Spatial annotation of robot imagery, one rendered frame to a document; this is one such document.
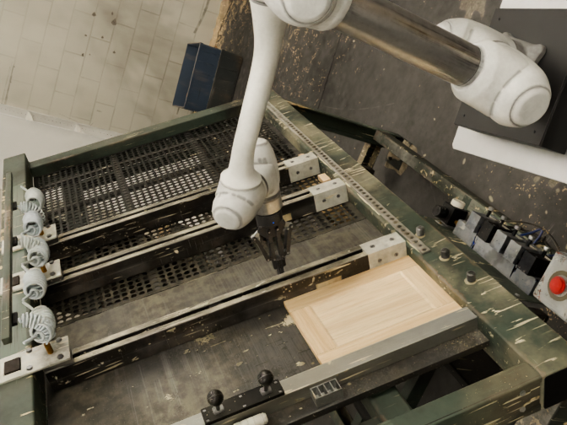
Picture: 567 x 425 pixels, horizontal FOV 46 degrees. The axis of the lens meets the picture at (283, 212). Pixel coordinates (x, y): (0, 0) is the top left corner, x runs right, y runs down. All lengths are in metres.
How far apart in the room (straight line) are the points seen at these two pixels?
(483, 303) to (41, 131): 4.32
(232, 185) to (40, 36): 5.41
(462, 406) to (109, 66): 5.89
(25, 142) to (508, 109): 4.45
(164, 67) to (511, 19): 5.37
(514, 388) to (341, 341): 0.45
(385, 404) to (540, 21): 1.09
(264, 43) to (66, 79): 5.44
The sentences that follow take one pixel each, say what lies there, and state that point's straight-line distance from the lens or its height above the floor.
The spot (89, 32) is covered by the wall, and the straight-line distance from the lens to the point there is 6.94.
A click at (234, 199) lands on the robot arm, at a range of 1.60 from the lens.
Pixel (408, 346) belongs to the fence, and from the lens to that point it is 1.72.
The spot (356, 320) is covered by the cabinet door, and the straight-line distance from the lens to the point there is 1.84.
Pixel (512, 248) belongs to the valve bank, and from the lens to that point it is 1.93.
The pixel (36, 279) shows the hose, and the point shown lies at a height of 1.87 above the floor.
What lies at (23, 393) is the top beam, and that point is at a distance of 1.84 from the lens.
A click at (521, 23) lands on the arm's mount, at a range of 2.03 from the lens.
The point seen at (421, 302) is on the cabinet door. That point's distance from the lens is 1.88.
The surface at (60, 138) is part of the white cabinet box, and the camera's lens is 5.59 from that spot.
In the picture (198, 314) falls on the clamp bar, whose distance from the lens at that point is 1.90.
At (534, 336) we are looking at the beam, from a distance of 1.73.
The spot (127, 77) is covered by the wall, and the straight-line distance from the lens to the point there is 7.03.
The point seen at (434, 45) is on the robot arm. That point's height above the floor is 1.28.
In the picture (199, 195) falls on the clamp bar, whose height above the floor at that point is 1.32.
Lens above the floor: 2.15
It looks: 27 degrees down
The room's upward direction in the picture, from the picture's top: 78 degrees counter-clockwise
